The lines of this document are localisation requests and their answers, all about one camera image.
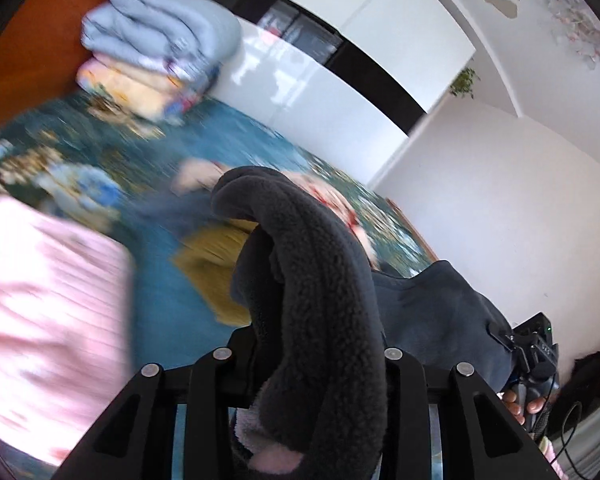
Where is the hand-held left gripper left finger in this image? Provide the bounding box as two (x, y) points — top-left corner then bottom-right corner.
(55, 329), (262, 480)

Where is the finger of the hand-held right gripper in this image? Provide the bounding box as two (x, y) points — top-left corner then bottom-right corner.
(489, 324), (519, 355)

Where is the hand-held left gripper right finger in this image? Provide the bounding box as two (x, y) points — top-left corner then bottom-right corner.
(379, 346), (557, 480)

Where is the dark grey fleece-lined garment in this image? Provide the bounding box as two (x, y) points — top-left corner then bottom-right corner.
(211, 166), (514, 480)

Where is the person's right hand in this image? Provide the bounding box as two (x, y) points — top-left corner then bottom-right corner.
(500, 389), (527, 426)

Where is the dark bag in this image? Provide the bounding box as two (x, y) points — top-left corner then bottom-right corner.
(569, 342), (600, 413)

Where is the mustard yellow cloth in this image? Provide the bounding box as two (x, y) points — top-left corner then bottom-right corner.
(172, 220), (262, 329)

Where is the teal printed bed sheet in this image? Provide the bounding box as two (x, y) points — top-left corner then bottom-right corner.
(0, 95), (438, 480)

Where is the pink and red garment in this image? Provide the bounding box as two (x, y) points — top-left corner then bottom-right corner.
(172, 157), (378, 266)

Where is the pink striped cloth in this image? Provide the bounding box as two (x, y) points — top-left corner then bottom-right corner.
(0, 195), (137, 467)

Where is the small green plant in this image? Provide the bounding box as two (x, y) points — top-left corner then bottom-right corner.
(449, 67), (482, 100)

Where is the folded peach printed blanket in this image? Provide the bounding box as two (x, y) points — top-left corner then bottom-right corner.
(75, 57), (207, 122)

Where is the white and black wardrobe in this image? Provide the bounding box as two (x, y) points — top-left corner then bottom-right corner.
(187, 0), (477, 137)

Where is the folded light blue blanket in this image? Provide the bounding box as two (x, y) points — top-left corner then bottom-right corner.
(80, 0), (244, 86)

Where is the wooden headboard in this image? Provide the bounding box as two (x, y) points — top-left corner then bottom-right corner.
(0, 0), (191, 137)

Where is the black cable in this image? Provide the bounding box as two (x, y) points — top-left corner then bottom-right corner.
(544, 400), (587, 462)

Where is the flower wall decal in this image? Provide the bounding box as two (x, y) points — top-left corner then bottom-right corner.
(546, 0), (600, 70)

